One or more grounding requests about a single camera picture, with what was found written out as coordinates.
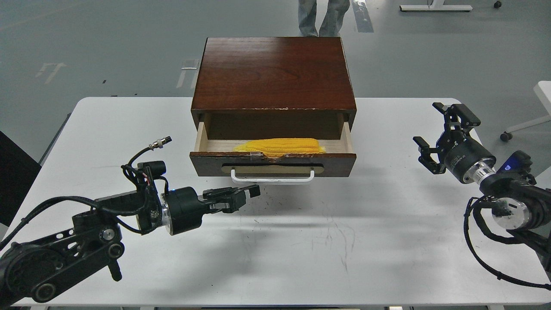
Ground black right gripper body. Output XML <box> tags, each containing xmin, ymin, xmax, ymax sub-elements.
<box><xmin>438</xmin><ymin>131</ymin><xmax>496</xmax><ymax>184</ymax></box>

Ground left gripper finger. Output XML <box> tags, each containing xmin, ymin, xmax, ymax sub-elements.
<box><xmin>202</xmin><ymin>185</ymin><xmax>260</xmax><ymax>204</ymax></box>
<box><xmin>209</xmin><ymin>197</ymin><xmax>247</xmax><ymax>214</ymax></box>

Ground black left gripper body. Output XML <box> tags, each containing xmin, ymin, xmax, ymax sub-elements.
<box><xmin>161</xmin><ymin>187</ymin><xmax>211</xmax><ymax>236</ymax></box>

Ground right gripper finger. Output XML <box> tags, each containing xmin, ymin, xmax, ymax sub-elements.
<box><xmin>413</xmin><ymin>136</ymin><xmax>448</xmax><ymax>174</ymax></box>
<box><xmin>432</xmin><ymin>102</ymin><xmax>481</xmax><ymax>139</ymax></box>

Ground yellow corn cob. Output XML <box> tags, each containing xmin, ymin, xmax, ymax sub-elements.
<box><xmin>233</xmin><ymin>138</ymin><xmax>326</xmax><ymax>158</ymax></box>

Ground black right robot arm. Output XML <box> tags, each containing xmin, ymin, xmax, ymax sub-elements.
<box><xmin>413</xmin><ymin>102</ymin><xmax>550</xmax><ymax>272</ymax></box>

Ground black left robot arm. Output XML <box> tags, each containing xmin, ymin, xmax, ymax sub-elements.
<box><xmin>1</xmin><ymin>136</ymin><xmax>260</xmax><ymax>310</ymax></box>

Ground white chair at right edge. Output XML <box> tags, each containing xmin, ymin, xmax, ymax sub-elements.
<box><xmin>499</xmin><ymin>81</ymin><xmax>551</xmax><ymax>142</ymax></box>

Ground dark wooden cabinet box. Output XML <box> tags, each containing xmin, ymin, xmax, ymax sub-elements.
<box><xmin>191</xmin><ymin>37</ymin><xmax>357</xmax><ymax>126</ymax></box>

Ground white table base background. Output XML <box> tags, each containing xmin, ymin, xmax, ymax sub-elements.
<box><xmin>399</xmin><ymin>0</ymin><xmax>474</xmax><ymax>12</ymax></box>

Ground person legs in jeans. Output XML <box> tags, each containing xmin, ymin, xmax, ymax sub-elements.
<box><xmin>298</xmin><ymin>0</ymin><xmax>350</xmax><ymax>38</ymax></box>

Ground wooden drawer with white handle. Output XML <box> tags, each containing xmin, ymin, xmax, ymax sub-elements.
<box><xmin>189</xmin><ymin>122</ymin><xmax>357</xmax><ymax>179</ymax></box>

